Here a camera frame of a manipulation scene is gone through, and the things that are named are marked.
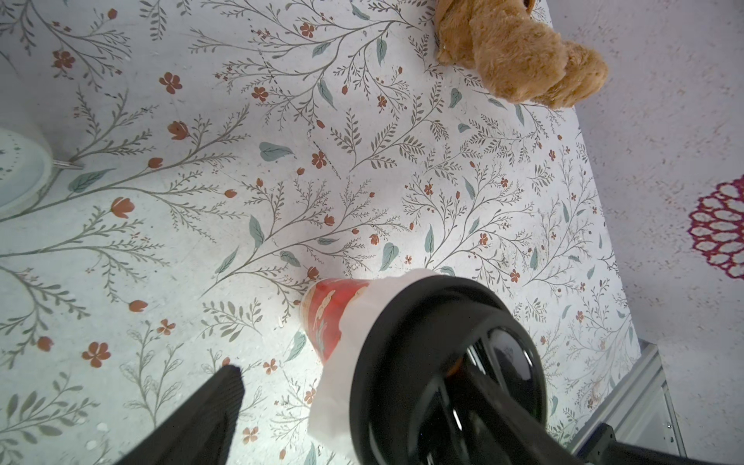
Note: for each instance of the red paper milk tea cup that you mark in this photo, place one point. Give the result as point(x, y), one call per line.
point(322, 308)

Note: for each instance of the brown teddy bear plush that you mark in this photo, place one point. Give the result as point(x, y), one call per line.
point(517, 58)

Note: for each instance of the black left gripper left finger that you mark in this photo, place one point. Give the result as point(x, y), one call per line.
point(201, 430)

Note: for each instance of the white alarm clock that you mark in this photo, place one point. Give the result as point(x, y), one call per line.
point(27, 162)

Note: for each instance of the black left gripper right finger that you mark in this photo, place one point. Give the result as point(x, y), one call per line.
point(505, 418)

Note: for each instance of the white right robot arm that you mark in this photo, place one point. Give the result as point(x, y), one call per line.
point(602, 448)

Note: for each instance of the black plastic cup lid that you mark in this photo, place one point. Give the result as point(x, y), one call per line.
point(402, 409)

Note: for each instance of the white leak-proof paper sheet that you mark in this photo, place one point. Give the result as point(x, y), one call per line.
point(330, 414)

